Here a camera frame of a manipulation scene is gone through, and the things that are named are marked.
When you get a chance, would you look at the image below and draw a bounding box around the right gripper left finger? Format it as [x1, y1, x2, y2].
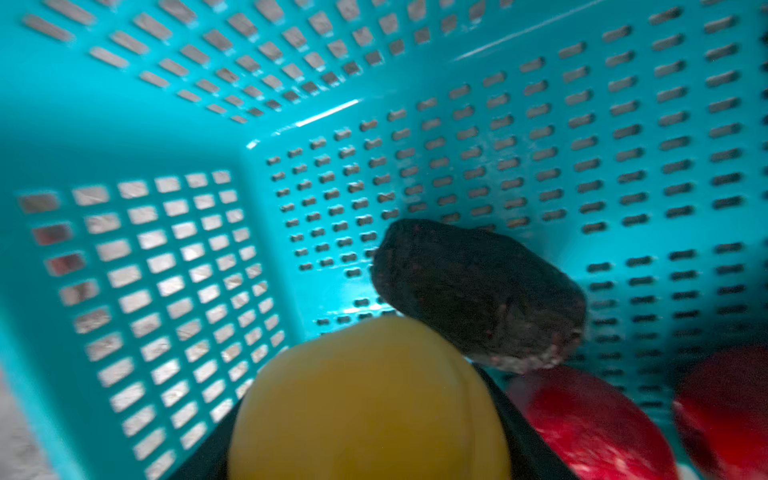
[168, 400, 243, 480]

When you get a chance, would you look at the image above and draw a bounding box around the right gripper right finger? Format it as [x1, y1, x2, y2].
[473, 364, 578, 480]

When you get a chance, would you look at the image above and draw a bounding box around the dark toy eggplant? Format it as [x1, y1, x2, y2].
[371, 219, 586, 374]

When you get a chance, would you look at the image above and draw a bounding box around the yellow toy potato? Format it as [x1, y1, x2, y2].
[227, 317, 513, 479]

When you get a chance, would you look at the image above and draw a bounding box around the teal plastic basket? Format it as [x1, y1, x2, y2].
[1, 1, 767, 479]

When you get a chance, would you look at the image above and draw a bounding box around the red toy tomato lower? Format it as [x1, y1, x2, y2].
[506, 365, 678, 479]

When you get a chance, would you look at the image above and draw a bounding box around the red toy tomato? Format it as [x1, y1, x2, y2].
[506, 365, 678, 479]
[672, 345, 767, 479]

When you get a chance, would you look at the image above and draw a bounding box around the red toy tomato right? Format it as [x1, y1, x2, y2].
[672, 345, 767, 479]

